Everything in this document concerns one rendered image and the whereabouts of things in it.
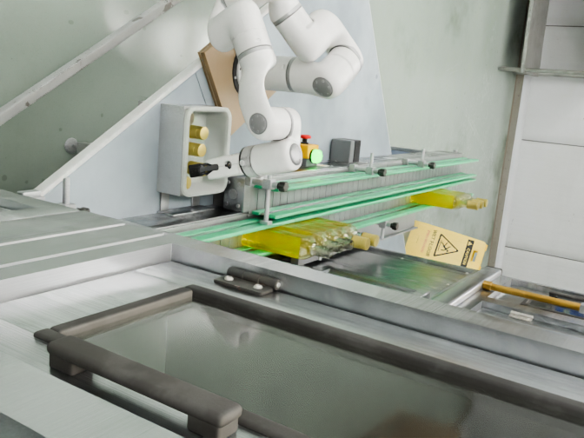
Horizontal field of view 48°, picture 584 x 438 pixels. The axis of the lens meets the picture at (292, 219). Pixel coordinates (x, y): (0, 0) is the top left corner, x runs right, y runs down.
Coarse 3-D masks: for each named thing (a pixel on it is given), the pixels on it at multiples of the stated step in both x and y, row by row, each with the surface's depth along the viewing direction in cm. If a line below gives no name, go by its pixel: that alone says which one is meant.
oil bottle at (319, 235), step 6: (282, 228) 177; (288, 228) 177; (294, 228) 177; (300, 228) 177; (306, 228) 178; (306, 234) 173; (312, 234) 172; (318, 234) 173; (324, 234) 174; (318, 240) 172
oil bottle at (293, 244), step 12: (276, 228) 177; (252, 240) 176; (264, 240) 174; (276, 240) 172; (288, 240) 170; (300, 240) 168; (312, 240) 169; (276, 252) 172; (288, 252) 170; (300, 252) 168
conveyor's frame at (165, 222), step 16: (368, 160) 250; (384, 160) 255; (400, 160) 261; (416, 160) 274; (432, 160) 290; (272, 176) 185; (288, 176) 192; (304, 176) 200; (144, 224) 152; (160, 224) 154; (176, 224) 155; (192, 224) 160; (208, 224) 165
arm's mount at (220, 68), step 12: (204, 48) 170; (204, 60) 170; (216, 60) 172; (228, 60) 176; (204, 72) 172; (216, 72) 173; (228, 72) 177; (216, 84) 174; (228, 84) 178; (216, 96) 176; (228, 96) 179; (240, 108) 184; (240, 120) 185
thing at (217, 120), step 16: (192, 112) 169; (208, 112) 172; (224, 112) 170; (208, 128) 174; (224, 128) 171; (208, 144) 175; (224, 144) 172; (192, 160) 172; (192, 192) 164; (208, 192) 168
